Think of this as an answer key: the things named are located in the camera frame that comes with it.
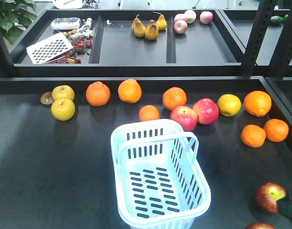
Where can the red yellow apple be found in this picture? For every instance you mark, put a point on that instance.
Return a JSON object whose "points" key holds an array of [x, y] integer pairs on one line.
{"points": [[267, 194], [260, 225]]}

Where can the light blue plastic basket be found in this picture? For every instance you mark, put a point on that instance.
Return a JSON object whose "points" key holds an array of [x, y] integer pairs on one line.
{"points": [[159, 183]]}

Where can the yellow-green pear-apple back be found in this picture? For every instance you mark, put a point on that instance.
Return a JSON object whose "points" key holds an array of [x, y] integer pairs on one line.
{"points": [[63, 91]]}

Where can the brown mushroom slice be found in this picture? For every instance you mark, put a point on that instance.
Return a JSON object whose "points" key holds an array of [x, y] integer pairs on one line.
{"points": [[47, 98]]}

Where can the large red apple right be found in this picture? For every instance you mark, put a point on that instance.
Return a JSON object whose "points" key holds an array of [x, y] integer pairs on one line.
{"points": [[206, 110]]}

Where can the brown pear four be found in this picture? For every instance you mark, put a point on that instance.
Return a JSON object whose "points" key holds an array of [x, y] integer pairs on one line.
{"points": [[161, 21]]}

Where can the yellow-green pear-apple front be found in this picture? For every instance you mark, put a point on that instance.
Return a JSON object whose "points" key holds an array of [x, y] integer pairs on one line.
{"points": [[63, 109]]}

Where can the wooden black produce stand left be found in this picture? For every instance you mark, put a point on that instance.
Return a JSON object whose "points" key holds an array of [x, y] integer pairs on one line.
{"points": [[59, 174]]}

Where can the green avocado one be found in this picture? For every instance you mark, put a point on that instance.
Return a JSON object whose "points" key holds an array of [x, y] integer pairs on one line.
{"points": [[276, 20]]}

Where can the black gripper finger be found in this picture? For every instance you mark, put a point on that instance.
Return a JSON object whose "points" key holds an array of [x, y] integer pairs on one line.
{"points": [[284, 206]]}

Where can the brown pear two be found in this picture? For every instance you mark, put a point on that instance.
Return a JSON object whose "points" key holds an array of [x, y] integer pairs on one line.
{"points": [[152, 32]]}

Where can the pink apple upper tray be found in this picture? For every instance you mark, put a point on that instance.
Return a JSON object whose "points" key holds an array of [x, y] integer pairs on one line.
{"points": [[180, 27]]}

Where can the brown pear three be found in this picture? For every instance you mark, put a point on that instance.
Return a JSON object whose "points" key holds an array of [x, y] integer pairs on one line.
{"points": [[150, 24]]}

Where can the large red apple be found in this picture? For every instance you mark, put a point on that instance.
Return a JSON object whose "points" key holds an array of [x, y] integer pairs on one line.
{"points": [[185, 116], [206, 110]]}

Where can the brown pear one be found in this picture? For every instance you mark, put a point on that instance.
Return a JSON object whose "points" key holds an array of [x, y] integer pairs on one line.
{"points": [[138, 27]]}

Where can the pale pink apple upper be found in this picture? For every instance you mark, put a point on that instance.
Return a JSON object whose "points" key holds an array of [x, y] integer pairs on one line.
{"points": [[190, 15]]}

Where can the large orange with nub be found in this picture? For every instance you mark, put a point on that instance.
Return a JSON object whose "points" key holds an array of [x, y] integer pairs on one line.
{"points": [[257, 103]]}

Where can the small orange right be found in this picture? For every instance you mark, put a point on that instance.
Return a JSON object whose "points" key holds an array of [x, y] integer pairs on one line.
{"points": [[276, 130]]}

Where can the white perforated grater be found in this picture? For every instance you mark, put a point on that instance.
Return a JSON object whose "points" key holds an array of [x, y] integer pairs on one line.
{"points": [[48, 48]]}

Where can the small orange near apples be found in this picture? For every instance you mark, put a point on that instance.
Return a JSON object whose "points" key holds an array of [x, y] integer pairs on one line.
{"points": [[149, 112]]}

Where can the large red apple left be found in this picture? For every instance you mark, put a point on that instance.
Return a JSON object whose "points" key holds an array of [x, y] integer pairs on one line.
{"points": [[185, 116]]}

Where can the orange row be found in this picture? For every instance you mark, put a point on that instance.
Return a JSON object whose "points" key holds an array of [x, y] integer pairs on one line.
{"points": [[98, 94], [129, 91]]}

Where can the black upper display tray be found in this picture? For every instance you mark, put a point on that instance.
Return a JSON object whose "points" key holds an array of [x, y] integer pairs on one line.
{"points": [[216, 49]]}

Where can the black shelf upright post right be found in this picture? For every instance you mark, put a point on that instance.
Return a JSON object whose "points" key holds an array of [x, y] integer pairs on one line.
{"points": [[282, 54]]}

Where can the pink apple behind post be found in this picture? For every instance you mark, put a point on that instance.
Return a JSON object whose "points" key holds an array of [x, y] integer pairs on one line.
{"points": [[206, 17]]}

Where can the orange behind red apples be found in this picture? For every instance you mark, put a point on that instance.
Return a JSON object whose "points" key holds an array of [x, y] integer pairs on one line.
{"points": [[174, 97]]}

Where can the orange back row right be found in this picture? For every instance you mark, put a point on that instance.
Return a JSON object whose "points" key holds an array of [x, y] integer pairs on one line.
{"points": [[129, 91]]}

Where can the yellow round citrus fruit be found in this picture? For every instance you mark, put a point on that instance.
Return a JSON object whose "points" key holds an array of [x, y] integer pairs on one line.
{"points": [[229, 105]]}

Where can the small orange left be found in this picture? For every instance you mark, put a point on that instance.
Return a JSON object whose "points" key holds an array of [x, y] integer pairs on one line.
{"points": [[253, 136]]}

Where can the potted green plant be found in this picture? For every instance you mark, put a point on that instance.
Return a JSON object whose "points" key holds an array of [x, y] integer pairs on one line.
{"points": [[14, 13]]}

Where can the black shelf upright post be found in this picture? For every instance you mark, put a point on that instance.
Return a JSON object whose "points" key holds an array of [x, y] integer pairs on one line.
{"points": [[282, 54], [259, 28]]}

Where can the yellow-green pear-apple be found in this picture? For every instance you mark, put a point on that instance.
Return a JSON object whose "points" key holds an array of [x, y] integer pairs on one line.
{"points": [[63, 91], [63, 109]]}

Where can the red yellow apple front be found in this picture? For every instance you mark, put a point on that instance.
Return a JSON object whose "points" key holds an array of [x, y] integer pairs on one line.
{"points": [[260, 225]]}

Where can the orange back row left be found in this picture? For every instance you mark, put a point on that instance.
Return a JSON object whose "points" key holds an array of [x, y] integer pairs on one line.
{"points": [[98, 94]]}

